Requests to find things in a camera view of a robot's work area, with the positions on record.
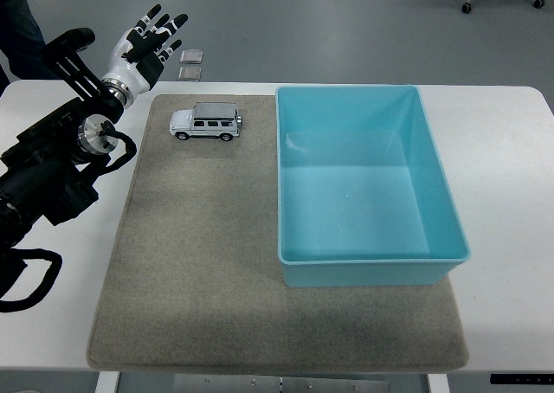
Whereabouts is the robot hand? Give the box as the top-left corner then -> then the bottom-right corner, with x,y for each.
102,3 -> 190,96

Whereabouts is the white toy car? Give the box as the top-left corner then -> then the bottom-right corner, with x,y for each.
168,101 -> 243,143

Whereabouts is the blue plastic box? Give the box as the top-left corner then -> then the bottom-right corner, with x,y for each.
274,84 -> 471,288

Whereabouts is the person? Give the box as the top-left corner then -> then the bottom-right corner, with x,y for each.
0,0 -> 55,93

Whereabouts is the grey felt mat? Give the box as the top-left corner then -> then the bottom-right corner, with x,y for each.
86,93 -> 470,367

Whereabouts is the white table leg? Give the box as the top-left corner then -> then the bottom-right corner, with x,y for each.
94,370 -> 121,393
426,372 -> 451,393

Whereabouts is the grey metal plate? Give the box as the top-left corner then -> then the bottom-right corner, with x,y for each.
172,374 -> 390,393

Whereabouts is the black table control panel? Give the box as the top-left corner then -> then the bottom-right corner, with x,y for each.
489,373 -> 554,386

